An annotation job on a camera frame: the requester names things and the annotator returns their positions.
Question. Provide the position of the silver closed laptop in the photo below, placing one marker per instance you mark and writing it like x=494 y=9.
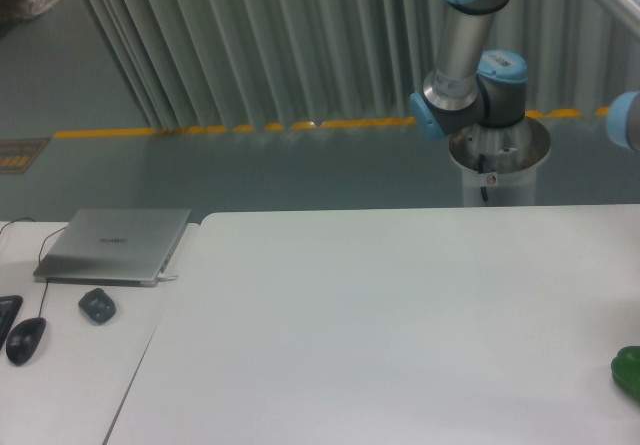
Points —
x=114 y=246

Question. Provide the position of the black keyboard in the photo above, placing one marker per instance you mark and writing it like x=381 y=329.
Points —
x=10 y=306

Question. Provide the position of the black computer mouse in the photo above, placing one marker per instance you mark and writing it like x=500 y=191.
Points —
x=24 y=339

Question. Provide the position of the small black controller device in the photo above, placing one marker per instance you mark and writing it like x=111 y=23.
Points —
x=97 y=306

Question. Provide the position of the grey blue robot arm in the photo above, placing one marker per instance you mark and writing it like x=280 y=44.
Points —
x=466 y=87

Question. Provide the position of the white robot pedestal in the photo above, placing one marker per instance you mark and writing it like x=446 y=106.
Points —
x=499 y=166

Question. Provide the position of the grey pleated curtain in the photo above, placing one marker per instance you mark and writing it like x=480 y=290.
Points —
x=257 y=62

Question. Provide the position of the green pepper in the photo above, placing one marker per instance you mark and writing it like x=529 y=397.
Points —
x=625 y=371

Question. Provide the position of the white usb plug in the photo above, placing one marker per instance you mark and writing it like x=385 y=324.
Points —
x=166 y=278

